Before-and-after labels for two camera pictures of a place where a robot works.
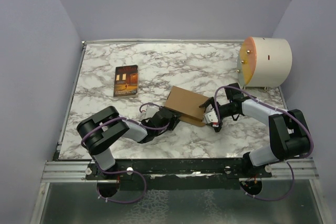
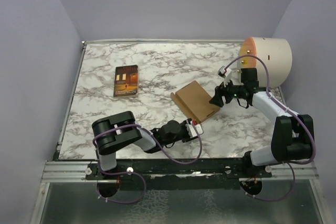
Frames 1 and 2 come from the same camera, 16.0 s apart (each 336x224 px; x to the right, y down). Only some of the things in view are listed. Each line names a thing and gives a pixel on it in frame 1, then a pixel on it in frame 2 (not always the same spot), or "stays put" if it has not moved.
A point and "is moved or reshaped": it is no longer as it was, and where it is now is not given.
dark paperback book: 126,81 stays put
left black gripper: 174,120 -> 183,125
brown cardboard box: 186,104 is moved or reshaped
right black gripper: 211,100 -> 221,90
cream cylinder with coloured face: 264,62 stays put
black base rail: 160,174 stays put
